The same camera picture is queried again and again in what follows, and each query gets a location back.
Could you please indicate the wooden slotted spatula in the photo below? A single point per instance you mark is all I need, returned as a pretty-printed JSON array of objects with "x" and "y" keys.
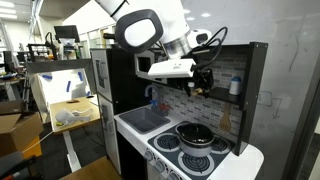
[{"x": 225, "y": 121}]

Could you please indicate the brown marker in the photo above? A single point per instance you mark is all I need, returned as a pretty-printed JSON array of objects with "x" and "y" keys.
[{"x": 72, "y": 101}]

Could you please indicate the grey cooking pot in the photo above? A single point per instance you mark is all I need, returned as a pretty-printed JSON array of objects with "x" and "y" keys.
[{"x": 196, "y": 150}]

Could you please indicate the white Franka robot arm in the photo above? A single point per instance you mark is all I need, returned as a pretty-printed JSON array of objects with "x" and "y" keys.
[{"x": 166, "y": 20}]

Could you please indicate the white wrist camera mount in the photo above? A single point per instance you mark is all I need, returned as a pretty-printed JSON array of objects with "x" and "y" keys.
[{"x": 171, "y": 68}]

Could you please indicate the grey toy faucet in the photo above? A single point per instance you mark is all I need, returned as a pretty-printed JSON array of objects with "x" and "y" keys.
[{"x": 152, "y": 88}]

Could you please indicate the wooden top standing desk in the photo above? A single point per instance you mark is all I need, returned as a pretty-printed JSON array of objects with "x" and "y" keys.
[{"x": 75, "y": 116}]

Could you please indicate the tall white toy fridge door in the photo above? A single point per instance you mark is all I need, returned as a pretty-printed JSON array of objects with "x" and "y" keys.
[{"x": 109, "y": 133}]

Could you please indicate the white shaker with blue cap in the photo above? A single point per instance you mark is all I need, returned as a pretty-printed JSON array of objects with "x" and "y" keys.
[{"x": 235, "y": 87}]

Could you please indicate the black computer monitor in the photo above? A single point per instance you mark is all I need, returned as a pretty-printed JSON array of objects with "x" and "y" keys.
[{"x": 66, "y": 32}]

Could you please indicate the light wooden table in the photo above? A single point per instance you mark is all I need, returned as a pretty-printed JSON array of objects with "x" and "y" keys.
[{"x": 95, "y": 170}]

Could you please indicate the blue tape strip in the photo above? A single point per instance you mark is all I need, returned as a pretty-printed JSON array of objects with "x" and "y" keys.
[
  {"x": 47, "y": 77},
  {"x": 88, "y": 93},
  {"x": 68, "y": 86},
  {"x": 80, "y": 76}
]

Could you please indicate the white panel box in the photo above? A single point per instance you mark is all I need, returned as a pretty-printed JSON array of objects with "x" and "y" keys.
[{"x": 58, "y": 88}]

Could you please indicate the large open cardboard box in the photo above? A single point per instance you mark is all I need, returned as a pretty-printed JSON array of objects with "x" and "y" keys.
[{"x": 20, "y": 133}]

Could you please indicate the black chair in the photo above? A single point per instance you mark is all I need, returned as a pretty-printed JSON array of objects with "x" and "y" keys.
[{"x": 15, "y": 166}]

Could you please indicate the white toy microwave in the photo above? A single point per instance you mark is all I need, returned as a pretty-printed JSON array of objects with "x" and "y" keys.
[{"x": 143, "y": 66}]

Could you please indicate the toy stove top with burners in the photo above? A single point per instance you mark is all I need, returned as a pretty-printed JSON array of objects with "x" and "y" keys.
[{"x": 196, "y": 165}]

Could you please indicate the white plastic object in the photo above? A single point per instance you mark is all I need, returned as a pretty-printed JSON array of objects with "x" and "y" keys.
[{"x": 68, "y": 116}]

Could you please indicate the grey toy sink basin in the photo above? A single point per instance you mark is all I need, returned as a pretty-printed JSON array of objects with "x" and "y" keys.
[{"x": 144, "y": 120}]

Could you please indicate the black pot lid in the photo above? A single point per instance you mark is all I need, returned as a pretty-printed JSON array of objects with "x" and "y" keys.
[{"x": 196, "y": 134}]

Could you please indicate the wooden spoon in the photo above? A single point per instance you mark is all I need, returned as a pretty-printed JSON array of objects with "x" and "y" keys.
[{"x": 197, "y": 91}]

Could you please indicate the black toy kitchen unit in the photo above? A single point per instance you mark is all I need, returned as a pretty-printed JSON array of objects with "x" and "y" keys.
[{"x": 255, "y": 100}]

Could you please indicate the flat cardboard box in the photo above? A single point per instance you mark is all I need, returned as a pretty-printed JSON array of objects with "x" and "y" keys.
[{"x": 10, "y": 107}]

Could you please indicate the grey stove knob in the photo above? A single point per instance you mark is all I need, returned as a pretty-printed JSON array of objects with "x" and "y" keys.
[
  {"x": 160, "y": 166},
  {"x": 173, "y": 176},
  {"x": 148, "y": 156}
]

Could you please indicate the grey metal beam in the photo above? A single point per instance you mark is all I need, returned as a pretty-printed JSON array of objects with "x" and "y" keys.
[{"x": 56, "y": 65}]

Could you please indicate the small black object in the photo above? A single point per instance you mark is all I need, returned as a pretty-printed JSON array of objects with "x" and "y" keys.
[{"x": 90, "y": 96}]

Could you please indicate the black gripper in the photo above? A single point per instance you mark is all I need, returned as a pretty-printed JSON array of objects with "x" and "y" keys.
[{"x": 204, "y": 77}]

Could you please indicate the small white toy fridge door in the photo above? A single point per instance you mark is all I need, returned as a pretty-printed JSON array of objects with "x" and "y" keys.
[{"x": 101, "y": 75}]

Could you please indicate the large whiteboard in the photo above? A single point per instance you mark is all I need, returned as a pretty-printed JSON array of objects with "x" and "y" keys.
[{"x": 286, "y": 66}]

